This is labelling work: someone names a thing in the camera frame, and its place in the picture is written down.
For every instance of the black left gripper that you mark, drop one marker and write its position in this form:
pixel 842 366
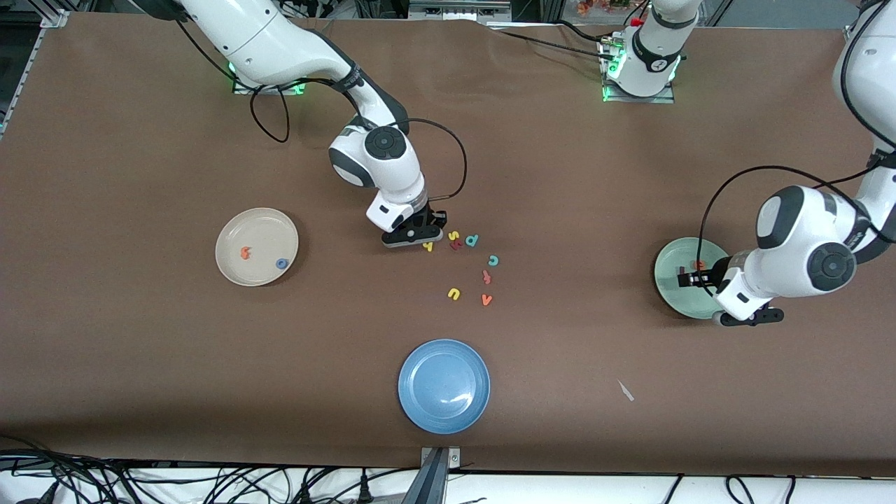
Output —
pixel 712 274

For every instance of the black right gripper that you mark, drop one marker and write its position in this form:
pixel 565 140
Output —
pixel 437 218

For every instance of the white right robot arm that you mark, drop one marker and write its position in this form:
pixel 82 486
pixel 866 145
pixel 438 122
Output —
pixel 381 168

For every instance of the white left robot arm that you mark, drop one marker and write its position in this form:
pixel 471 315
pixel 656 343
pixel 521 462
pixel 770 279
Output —
pixel 805 231

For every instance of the green plate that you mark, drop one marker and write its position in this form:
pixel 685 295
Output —
pixel 672 294

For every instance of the white paper scrap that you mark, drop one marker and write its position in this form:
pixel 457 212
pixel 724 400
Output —
pixel 626 391

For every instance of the blue plate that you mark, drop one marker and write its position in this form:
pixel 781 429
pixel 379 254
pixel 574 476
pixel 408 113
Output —
pixel 444 385

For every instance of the beige brown plate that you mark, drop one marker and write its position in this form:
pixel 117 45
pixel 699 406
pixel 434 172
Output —
pixel 255 231

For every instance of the grey metal box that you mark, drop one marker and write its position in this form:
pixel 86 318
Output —
pixel 458 10

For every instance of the orange colourful object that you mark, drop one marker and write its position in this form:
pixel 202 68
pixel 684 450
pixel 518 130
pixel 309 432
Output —
pixel 595 7

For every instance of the black power plug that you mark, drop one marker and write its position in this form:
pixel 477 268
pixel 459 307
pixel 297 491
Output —
pixel 364 488
pixel 306 493

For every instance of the brown table cover sheet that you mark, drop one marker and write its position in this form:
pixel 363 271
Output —
pixel 140 364

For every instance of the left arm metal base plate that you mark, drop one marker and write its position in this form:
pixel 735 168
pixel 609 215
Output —
pixel 637 100

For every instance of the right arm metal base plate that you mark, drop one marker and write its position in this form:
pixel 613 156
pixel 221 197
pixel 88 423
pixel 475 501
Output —
pixel 245 89

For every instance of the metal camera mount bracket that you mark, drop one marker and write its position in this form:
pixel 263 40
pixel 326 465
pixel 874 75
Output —
pixel 434 479

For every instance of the aluminium frame profile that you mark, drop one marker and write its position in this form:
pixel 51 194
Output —
pixel 852 33

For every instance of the aluminium frame rail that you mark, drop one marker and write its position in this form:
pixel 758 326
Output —
pixel 54 19

